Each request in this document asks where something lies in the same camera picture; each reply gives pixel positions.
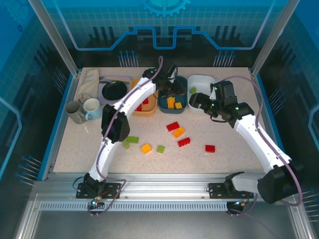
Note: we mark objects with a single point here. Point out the white plastic container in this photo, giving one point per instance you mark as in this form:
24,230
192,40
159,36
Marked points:
199,81

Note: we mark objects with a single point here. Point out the teal plastic container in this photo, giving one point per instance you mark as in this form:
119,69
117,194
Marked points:
172,111

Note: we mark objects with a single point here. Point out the light blue mug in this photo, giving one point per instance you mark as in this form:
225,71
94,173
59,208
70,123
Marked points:
92,109

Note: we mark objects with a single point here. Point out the small circuit board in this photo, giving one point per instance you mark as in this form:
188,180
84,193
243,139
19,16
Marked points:
96,202
240,203

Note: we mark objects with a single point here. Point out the orange plastic container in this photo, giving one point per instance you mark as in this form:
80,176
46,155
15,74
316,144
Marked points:
147,113

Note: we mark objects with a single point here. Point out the beige folded cloth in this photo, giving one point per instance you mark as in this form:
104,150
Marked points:
88,82

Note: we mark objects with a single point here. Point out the long red lego brick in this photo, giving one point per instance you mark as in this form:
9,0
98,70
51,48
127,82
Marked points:
184,142

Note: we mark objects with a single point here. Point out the black pan on tray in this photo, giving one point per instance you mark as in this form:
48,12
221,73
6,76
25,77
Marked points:
101,95

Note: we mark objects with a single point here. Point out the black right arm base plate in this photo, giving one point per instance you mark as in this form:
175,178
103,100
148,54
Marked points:
215,190

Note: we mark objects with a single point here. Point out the blue table side rail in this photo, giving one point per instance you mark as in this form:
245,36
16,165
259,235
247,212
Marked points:
56,124
265,99

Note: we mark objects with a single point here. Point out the black round pan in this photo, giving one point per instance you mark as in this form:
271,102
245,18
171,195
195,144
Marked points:
114,90

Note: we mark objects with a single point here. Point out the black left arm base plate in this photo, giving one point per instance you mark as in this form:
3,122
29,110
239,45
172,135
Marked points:
112,190

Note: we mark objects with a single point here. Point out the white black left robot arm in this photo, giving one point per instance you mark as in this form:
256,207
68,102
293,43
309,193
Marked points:
139,90

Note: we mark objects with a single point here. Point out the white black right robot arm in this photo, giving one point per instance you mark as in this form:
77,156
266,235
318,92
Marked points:
264,142

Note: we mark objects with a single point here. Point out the long green lego brick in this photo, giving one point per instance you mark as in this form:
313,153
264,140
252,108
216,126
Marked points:
133,139

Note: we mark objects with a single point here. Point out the aluminium front rail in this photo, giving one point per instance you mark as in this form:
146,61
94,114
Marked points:
162,186

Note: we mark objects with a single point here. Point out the grey metal front panel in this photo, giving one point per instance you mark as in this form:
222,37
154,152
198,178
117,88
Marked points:
159,226

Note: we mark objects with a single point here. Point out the aluminium frame post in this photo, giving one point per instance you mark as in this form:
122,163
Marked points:
59,37
274,37

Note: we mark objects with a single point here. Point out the grey mug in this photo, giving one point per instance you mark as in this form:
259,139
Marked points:
73,112

